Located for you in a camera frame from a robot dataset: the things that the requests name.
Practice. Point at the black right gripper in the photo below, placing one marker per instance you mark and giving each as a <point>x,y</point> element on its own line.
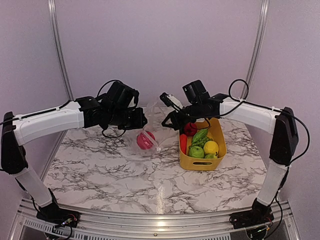
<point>175,120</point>

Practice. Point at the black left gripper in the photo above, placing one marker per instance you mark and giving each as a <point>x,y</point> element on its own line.
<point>138,123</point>

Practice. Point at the clear zip top bag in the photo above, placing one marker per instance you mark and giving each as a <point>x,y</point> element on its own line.
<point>155,114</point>

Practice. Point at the green apple toy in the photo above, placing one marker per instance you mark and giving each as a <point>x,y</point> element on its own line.
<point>196,152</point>

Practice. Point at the red apple toy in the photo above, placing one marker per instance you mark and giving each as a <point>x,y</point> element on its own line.
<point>143,141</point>

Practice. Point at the yellow lemon toy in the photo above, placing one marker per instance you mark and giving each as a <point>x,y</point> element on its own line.
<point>211,147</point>

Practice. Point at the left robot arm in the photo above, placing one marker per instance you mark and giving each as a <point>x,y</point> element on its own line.
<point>19,130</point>

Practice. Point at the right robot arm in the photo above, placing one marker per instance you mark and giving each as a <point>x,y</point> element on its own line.
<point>280,123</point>

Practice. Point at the orange carrot toy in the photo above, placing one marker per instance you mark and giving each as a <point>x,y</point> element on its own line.
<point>183,140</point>

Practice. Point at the green bitter gourd toy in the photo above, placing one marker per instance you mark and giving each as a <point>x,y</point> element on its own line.
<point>200,136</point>

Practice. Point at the green grapes toy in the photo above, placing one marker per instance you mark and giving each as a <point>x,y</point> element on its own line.
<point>200,142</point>

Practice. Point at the yellow plastic basket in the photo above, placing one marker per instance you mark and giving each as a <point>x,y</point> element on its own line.
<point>215,132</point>

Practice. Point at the green pear toy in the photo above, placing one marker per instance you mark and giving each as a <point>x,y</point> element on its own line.
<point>211,156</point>

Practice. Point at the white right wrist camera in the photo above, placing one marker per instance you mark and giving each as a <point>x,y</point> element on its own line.
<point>171,101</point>

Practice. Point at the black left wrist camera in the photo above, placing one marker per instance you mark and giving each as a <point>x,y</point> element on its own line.
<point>122,96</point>

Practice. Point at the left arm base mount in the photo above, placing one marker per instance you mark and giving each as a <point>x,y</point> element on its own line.
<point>58,218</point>

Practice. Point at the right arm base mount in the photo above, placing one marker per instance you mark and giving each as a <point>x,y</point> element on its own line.
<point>249,218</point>

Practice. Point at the left aluminium frame post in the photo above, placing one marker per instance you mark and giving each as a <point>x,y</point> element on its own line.
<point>59,49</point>

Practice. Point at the aluminium frame post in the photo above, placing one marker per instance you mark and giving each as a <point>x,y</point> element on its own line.
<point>260,33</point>
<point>59,49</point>

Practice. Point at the right aluminium frame post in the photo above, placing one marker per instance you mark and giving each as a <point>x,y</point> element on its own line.
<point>260,33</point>

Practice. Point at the aluminium front rail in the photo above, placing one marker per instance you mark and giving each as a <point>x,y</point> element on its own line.
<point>106,225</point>

